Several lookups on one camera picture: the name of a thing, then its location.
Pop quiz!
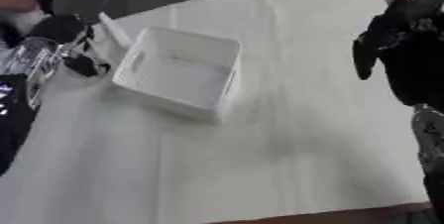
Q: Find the white plastic box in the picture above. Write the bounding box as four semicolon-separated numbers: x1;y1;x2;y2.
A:
109;25;243;125

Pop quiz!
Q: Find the white pointed object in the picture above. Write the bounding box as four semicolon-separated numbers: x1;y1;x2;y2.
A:
95;11;138;57

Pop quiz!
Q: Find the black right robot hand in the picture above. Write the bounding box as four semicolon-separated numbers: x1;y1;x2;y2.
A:
350;0;444;107

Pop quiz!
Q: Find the person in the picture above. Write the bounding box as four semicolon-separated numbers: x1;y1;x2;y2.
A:
0;0;56;50

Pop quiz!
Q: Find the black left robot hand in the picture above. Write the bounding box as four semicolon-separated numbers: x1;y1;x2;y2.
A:
28;14;113;78

